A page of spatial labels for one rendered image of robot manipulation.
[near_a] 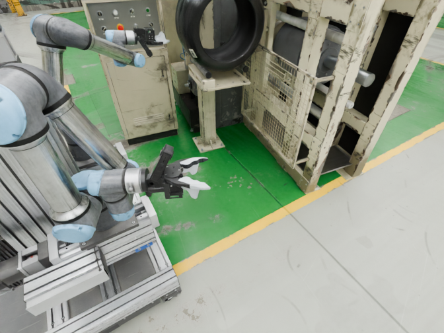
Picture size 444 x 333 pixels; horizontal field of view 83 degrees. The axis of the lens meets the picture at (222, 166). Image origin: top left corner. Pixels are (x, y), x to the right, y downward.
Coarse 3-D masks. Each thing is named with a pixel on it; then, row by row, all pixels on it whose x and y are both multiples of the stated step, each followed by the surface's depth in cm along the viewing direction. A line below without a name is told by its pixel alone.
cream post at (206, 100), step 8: (208, 8) 176; (208, 16) 180; (200, 24) 181; (208, 24) 183; (200, 32) 185; (208, 32) 187; (208, 40) 190; (208, 48) 194; (200, 96) 221; (208, 96) 221; (200, 104) 228; (208, 104) 226; (200, 112) 235; (208, 112) 231; (200, 120) 243; (208, 120) 236; (200, 128) 251; (208, 128) 242; (208, 136) 248; (208, 144) 255
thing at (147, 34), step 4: (136, 28) 145; (140, 28) 146; (144, 28) 146; (148, 28) 148; (152, 28) 150; (136, 32) 145; (140, 32) 145; (144, 32) 146; (148, 32) 147; (152, 32) 147; (136, 36) 145; (140, 36) 147; (144, 36) 148; (148, 36) 147; (152, 36) 148; (136, 40) 146; (144, 40) 149; (148, 40) 148; (152, 40) 150; (148, 44) 150
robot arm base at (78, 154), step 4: (68, 144) 127; (72, 144) 125; (76, 144) 126; (72, 148) 127; (76, 148) 127; (80, 148) 127; (72, 152) 129; (76, 152) 128; (80, 152) 128; (84, 152) 129; (76, 156) 131; (80, 156) 129; (84, 156) 130; (88, 156) 131; (76, 160) 130; (80, 160) 130; (84, 160) 131
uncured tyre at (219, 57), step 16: (192, 0) 140; (208, 0) 140; (240, 0) 171; (256, 0) 150; (176, 16) 156; (192, 16) 142; (240, 16) 178; (256, 16) 155; (192, 32) 148; (240, 32) 185; (256, 32) 162; (192, 48) 155; (224, 48) 188; (240, 48) 185; (208, 64) 164; (224, 64) 167; (240, 64) 174
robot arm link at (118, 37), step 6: (108, 30) 140; (114, 30) 141; (120, 30) 142; (108, 36) 139; (114, 36) 140; (120, 36) 141; (126, 36) 143; (114, 42) 142; (120, 42) 143; (126, 42) 145
